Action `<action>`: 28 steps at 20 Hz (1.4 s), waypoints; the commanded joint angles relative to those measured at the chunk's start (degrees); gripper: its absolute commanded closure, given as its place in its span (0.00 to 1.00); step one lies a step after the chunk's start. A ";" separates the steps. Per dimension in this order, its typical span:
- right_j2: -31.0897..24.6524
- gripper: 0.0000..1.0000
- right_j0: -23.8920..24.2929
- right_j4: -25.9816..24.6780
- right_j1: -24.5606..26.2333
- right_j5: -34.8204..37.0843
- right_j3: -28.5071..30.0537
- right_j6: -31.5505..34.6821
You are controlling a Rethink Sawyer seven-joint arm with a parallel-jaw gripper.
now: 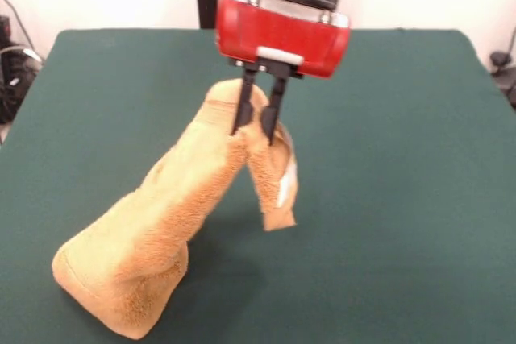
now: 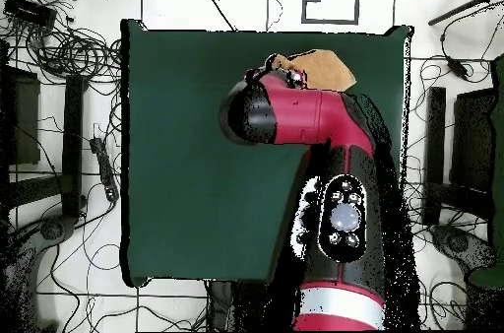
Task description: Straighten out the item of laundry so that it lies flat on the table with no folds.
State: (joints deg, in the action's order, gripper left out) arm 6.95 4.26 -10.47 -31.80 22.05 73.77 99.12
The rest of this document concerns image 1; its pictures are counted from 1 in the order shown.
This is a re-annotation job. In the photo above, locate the thin grey cable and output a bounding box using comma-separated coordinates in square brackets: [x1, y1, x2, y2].
[0, 0, 35, 53]

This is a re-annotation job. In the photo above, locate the orange terry towel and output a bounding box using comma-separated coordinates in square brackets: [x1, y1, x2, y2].
[52, 80, 299, 341]

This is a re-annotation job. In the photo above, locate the small black adapter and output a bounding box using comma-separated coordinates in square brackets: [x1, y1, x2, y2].
[489, 50, 510, 75]

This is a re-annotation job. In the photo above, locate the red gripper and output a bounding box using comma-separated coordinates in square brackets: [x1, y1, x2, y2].
[214, 0, 351, 147]

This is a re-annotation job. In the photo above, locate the black device with red light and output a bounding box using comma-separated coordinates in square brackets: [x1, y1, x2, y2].
[0, 15, 12, 45]

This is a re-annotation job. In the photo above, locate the dark green table cloth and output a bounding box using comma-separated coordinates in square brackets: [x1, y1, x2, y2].
[0, 28, 516, 344]

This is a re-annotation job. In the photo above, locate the black cable bundle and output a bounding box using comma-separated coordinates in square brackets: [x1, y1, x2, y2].
[0, 41, 44, 124]

